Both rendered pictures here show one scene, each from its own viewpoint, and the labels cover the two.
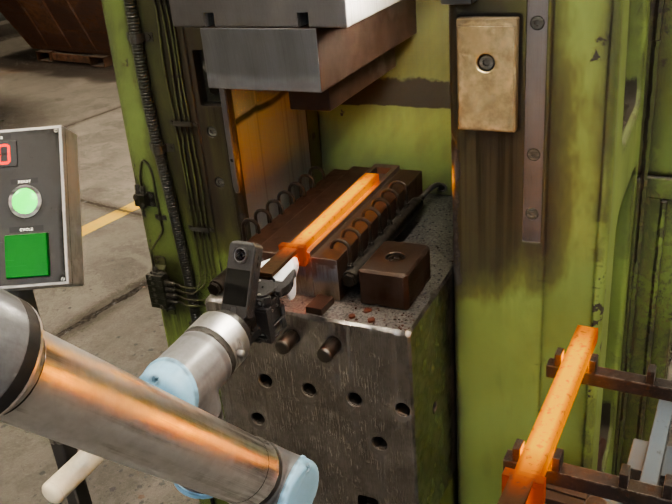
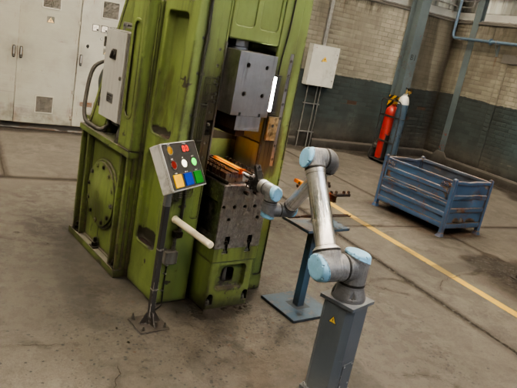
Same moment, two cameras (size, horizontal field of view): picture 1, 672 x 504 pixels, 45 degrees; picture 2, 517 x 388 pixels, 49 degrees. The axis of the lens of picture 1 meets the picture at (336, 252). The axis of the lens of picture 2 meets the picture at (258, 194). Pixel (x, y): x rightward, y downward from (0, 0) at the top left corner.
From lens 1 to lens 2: 3.40 m
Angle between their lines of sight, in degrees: 63
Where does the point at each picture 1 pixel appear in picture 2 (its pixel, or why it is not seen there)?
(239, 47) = (244, 120)
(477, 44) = (271, 122)
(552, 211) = (275, 158)
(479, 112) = (269, 136)
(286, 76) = (251, 127)
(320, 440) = (243, 221)
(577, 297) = (275, 178)
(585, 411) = not seen: hidden behind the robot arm
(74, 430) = not seen: hidden behind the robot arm
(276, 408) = (235, 215)
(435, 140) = (215, 147)
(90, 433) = not seen: hidden behind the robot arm
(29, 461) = (37, 312)
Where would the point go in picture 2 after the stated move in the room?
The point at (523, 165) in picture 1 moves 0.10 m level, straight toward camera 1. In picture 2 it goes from (272, 148) to (283, 152)
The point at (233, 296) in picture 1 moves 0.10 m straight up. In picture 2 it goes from (259, 176) to (262, 162)
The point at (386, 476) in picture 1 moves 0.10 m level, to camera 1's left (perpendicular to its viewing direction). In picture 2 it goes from (256, 226) to (249, 229)
